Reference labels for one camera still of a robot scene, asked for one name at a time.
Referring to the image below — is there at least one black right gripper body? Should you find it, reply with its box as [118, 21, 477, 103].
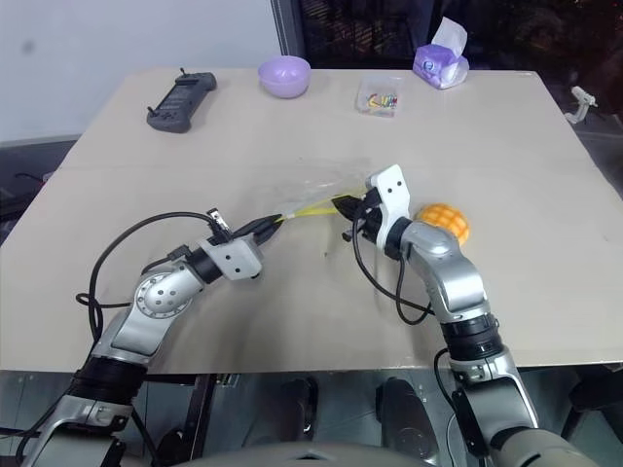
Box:
[341, 190, 386, 247]

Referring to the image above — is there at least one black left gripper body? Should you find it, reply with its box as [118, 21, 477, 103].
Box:
[227, 218, 268, 249]

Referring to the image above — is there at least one clear yellow-zip plastic bag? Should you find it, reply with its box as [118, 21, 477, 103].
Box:
[270, 159, 377, 226]

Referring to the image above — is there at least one orange round bun snack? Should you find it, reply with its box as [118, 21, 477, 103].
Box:
[414, 200, 473, 247]

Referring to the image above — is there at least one clear box of colourful clips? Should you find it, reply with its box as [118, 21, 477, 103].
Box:
[355, 74, 407, 119]

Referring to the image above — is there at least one purple plastic bowl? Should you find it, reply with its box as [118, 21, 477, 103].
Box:
[257, 54, 312, 100]

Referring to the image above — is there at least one black handheld remote controller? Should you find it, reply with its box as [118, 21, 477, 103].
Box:
[145, 67, 218, 133]

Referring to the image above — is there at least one purple tissue pack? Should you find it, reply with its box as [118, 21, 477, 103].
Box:
[412, 16, 471, 91]

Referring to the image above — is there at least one black table leg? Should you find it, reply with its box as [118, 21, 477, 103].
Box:
[186, 373, 217, 459]

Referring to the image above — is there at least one dark rounded shape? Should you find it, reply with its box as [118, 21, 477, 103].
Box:
[374, 376, 438, 464]

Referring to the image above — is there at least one white plastic clamp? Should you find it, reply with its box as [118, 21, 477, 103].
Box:
[564, 85, 600, 126]

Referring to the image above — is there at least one black chair base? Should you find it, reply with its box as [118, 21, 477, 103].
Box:
[562, 363, 623, 439]

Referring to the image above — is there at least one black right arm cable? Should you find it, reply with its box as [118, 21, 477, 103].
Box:
[350, 216, 437, 327]

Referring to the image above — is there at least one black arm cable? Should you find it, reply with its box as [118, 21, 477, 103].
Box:
[350, 216, 437, 327]
[75, 208, 233, 352]

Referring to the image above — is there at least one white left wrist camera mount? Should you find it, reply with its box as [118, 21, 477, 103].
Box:
[200, 236, 265, 283]

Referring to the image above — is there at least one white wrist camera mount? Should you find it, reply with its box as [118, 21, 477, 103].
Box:
[200, 236, 265, 283]
[364, 163, 415, 255]

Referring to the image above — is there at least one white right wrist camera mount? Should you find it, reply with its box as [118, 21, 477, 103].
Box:
[364, 163, 415, 255]

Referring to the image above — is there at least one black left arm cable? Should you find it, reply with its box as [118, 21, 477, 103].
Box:
[75, 208, 233, 352]

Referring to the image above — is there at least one grey metal frame post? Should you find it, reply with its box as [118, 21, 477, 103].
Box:
[271, 0, 307, 63]

